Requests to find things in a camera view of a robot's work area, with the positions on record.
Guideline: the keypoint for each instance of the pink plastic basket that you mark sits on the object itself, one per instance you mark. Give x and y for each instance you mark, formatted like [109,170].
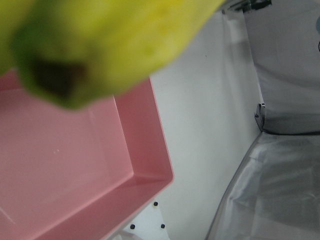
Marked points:
[62,162]

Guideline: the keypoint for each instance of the long grey backdrop curtain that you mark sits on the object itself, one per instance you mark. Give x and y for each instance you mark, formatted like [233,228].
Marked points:
[287,87]

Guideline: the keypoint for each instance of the black curtain clip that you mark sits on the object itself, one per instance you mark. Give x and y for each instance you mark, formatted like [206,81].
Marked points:
[259,117]

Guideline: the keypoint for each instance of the yellow banana bunch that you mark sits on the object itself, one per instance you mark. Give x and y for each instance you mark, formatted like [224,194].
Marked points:
[112,37]

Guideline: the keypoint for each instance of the white robot torso column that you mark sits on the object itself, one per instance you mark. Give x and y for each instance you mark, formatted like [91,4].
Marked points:
[147,220]

